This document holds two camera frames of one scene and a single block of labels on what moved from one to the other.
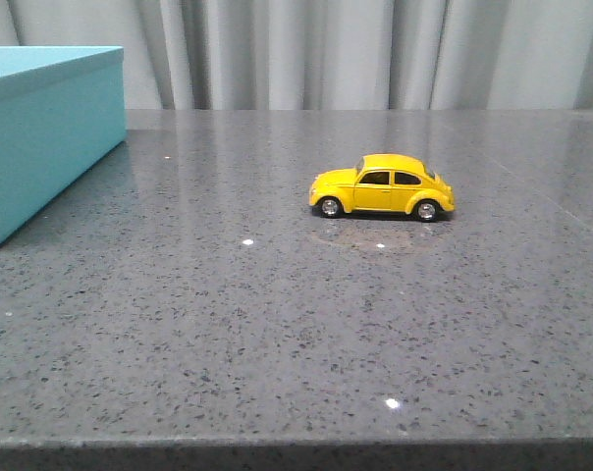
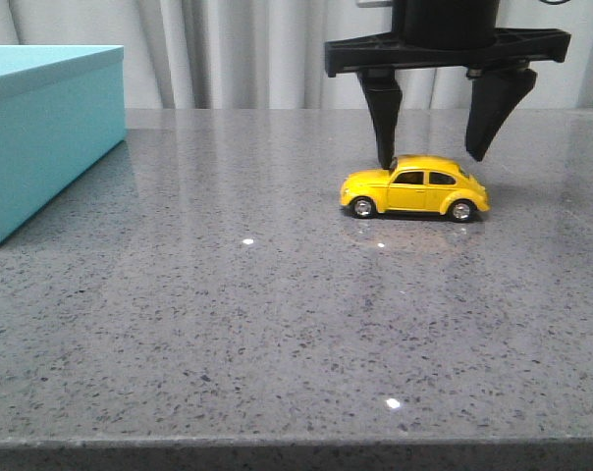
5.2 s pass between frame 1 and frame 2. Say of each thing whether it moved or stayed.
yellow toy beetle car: moved
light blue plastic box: stayed
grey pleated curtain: stayed
